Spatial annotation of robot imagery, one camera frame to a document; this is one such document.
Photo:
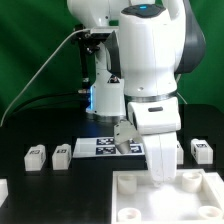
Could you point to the white part left edge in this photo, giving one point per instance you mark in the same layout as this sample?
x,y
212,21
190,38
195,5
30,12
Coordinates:
x,y
3,191

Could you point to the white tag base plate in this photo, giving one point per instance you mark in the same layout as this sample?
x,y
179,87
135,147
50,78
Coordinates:
x,y
95,147

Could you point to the grey camera on stand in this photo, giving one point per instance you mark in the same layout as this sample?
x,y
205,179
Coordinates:
x,y
102,33

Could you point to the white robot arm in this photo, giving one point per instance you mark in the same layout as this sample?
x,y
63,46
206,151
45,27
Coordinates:
x,y
139,48

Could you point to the white square table top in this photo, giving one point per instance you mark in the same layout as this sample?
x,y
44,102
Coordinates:
x,y
193,197

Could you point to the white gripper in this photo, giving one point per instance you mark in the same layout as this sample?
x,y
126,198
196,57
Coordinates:
x,y
156,124

